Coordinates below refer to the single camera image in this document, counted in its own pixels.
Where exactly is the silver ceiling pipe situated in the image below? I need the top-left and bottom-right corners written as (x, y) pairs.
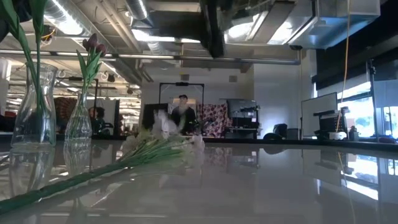
top-left (0, 49), bottom-right (301, 65)

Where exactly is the round silver duct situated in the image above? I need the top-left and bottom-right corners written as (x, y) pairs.
top-left (124, 0), bottom-right (153, 22)

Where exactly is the seated person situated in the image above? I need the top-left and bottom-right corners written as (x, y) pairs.
top-left (88, 106), bottom-right (108, 136)

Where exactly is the white veined flower bunch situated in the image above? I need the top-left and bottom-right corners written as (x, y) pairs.
top-left (0, 110), bottom-right (206, 215)

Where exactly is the black ceiling duct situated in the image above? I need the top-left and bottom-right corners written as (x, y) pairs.
top-left (200, 0), bottom-right (226, 59)

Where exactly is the narrow clear glass vase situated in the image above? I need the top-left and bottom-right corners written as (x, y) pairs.
top-left (64, 90), bottom-right (93, 142)

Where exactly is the black equipment rack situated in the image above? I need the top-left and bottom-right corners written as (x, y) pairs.
top-left (226, 98), bottom-right (261, 139)

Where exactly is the large silver ventilation duct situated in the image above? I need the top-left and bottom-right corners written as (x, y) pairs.
top-left (223, 0), bottom-right (381, 50)

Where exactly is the black office chair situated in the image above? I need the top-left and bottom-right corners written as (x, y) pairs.
top-left (263, 123), bottom-right (289, 141)

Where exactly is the black tripod pole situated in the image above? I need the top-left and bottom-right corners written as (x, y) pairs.
top-left (366, 58), bottom-right (379, 142)

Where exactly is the whiteboard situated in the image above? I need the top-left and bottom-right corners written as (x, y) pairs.
top-left (300, 91), bottom-right (339, 138)

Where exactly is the pink patterned cloth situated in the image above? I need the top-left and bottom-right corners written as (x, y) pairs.
top-left (196, 103), bottom-right (229, 138)

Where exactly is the wide clear glass vase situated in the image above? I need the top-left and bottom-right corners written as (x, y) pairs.
top-left (11, 62), bottom-right (58, 147)

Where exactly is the black rectangular frame stand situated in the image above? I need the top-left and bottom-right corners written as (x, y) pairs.
top-left (158, 82), bottom-right (205, 134)

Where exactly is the yellow cable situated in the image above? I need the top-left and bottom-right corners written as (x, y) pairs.
top-left (335, 0), bottom-right (351, 131)

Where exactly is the black workstation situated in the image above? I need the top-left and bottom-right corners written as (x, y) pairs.
top-left (313, 106), bottom-right (351, 141)

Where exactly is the yellow artificial tulip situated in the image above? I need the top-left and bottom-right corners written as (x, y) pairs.
top-left (0, 0), bottom-right (43, 125)

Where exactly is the black aluminium table frame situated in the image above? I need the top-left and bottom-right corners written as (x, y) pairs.
top-left (0, 133), bottom-right (398, 153)

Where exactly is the standing person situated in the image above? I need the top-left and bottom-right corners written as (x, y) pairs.
top-left (169, 94), bottom-right (197, 135)

